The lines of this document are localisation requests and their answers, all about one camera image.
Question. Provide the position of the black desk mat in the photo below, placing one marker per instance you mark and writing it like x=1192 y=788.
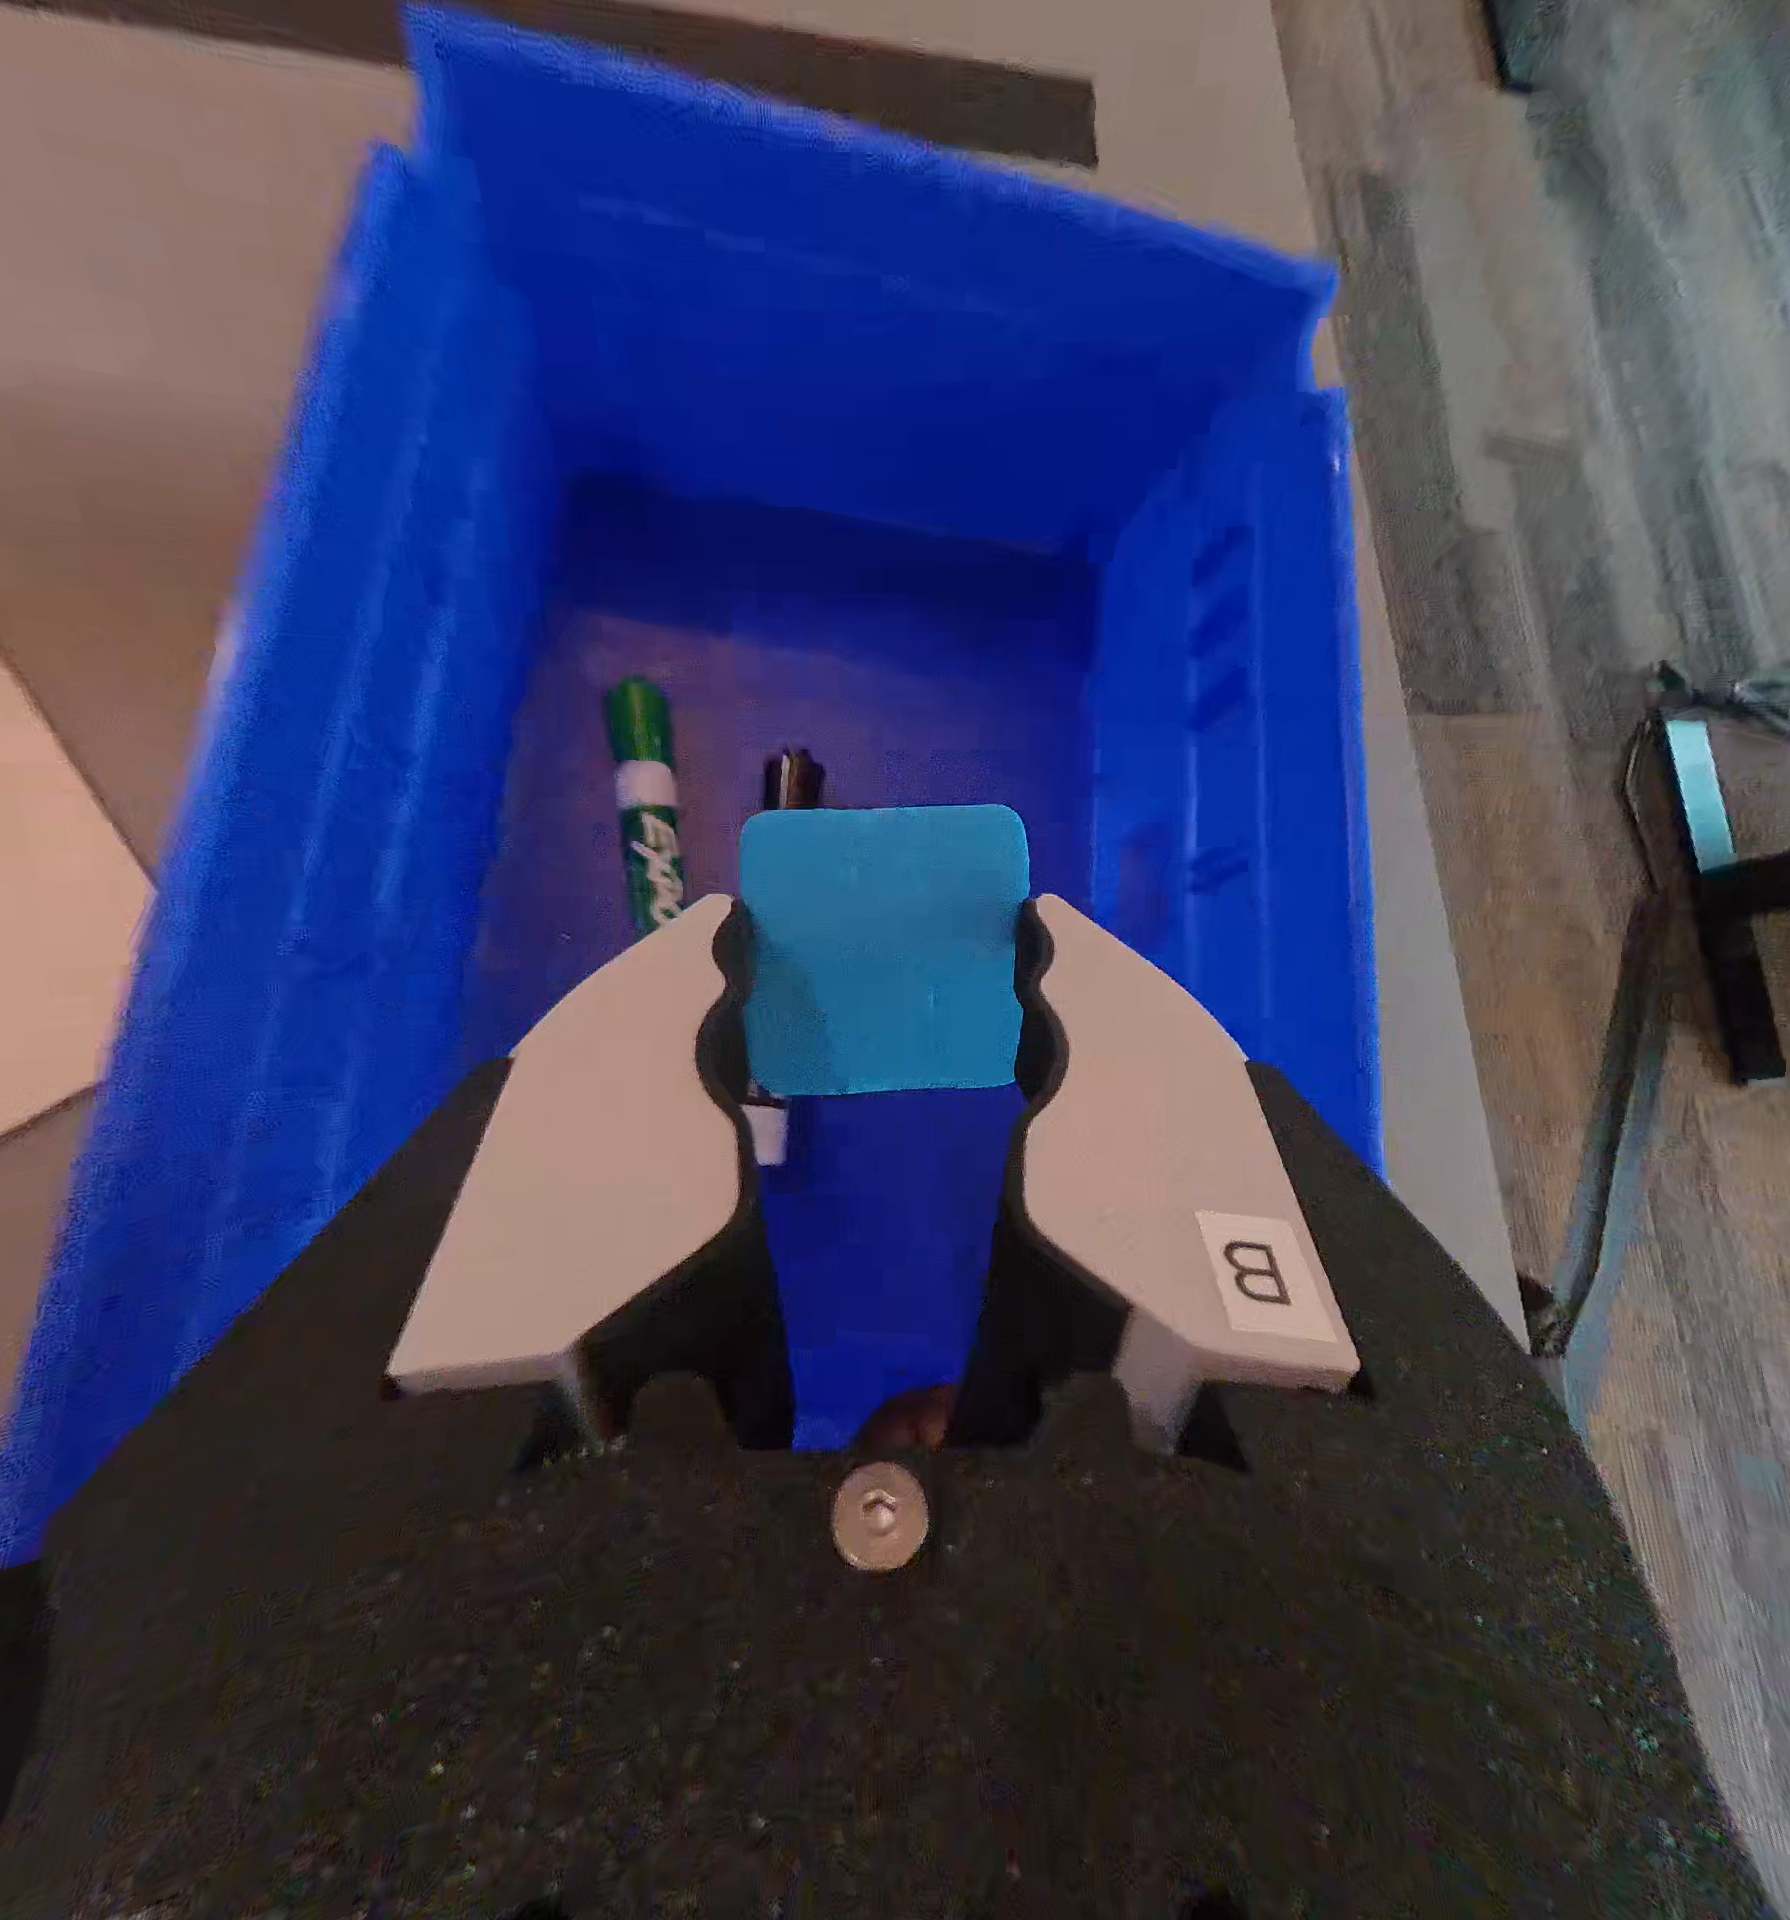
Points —
x=956 y=106

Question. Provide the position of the black table leg frame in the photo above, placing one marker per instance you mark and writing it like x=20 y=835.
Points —
x=1730 y=900

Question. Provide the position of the person's right hand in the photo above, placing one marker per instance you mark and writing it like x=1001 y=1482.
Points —
x=914 y=1418

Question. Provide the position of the black dry-erase marker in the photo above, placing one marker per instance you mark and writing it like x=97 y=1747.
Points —
x=799 y=777

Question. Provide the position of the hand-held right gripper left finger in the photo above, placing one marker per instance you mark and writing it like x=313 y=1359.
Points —
x=595 y=1170

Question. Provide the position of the blue plastic bin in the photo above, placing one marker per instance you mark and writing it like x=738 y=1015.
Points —
x=837 y=375

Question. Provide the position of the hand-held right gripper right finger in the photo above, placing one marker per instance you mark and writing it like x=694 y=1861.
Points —
x=1166 y=1156

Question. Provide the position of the green dry-erase marker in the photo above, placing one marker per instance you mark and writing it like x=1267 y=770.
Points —
x=648 y=810

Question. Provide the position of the blue whiteboard eraser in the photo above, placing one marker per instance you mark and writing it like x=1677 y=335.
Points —
x=881 y=945

